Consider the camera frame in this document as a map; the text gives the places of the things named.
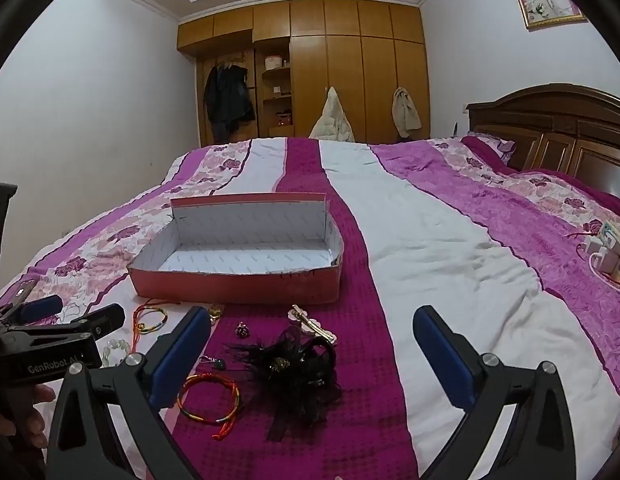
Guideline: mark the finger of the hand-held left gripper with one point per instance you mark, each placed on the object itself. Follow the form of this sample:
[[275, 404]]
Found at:
[[39, 308], [102, 320]]

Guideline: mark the white power strip with chargers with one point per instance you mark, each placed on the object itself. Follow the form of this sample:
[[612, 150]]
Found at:
[[610, 255]]

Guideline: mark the gold flower hair clip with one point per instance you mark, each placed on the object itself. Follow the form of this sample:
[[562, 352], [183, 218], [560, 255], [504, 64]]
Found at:
[[310, 322]]

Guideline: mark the black feather hair accessory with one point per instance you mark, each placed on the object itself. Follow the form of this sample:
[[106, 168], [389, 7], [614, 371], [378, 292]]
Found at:
[[290, 375]]

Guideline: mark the dark rose brooch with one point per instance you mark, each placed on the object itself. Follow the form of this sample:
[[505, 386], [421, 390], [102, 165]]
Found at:
[[241, 330]]

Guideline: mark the black coat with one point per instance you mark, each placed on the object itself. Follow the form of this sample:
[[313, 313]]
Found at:
[[227, 95]]

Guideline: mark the round white box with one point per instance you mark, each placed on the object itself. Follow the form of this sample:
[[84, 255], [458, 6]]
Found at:
[[273, 62]]

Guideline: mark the small green charm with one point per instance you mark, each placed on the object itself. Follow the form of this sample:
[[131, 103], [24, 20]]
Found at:
[[218, 362]]

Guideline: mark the wooden headboard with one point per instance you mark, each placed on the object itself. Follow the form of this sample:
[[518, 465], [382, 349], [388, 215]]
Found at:
[[555, 130]]

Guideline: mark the beige jacket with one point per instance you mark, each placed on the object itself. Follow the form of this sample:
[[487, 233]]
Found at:
[[406, 110]]

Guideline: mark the white down jacket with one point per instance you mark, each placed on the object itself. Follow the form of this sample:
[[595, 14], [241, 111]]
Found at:
[[332, 120]]

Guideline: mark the red cardboard box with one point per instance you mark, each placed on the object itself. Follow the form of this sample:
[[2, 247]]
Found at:
[[250, 230]]

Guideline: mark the wooden wardrobe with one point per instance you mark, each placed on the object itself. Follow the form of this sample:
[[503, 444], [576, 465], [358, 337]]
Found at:
[[340, 75]]

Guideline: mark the person's left hand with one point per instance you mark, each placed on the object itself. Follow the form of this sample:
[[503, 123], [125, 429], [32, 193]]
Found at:
[[37, 394]]

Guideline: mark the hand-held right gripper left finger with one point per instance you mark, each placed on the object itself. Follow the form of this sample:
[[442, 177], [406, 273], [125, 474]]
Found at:
[[184, 355]]

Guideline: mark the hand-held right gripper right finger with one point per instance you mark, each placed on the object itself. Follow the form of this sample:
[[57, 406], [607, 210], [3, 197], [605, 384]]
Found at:
[[445, 360]]

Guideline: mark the purple pillow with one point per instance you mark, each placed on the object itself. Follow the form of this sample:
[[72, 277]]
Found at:
[[487, 145]]

